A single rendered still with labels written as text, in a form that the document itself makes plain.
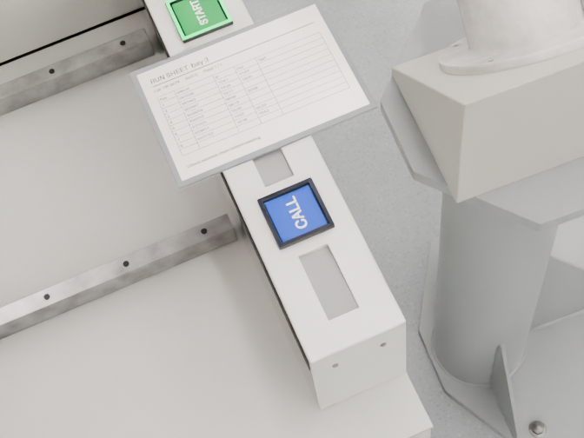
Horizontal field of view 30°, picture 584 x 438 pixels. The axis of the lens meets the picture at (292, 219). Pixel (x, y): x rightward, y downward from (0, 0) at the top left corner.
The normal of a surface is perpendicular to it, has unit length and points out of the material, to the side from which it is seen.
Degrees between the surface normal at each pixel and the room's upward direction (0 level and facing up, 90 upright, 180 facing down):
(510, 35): 53
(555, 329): 0
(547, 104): 90
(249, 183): 0
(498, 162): 90
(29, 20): 90
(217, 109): 0
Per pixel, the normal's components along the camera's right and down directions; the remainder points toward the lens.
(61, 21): 0.39, 0.80
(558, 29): 0.34, 0.20
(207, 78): -0.09, -0.45
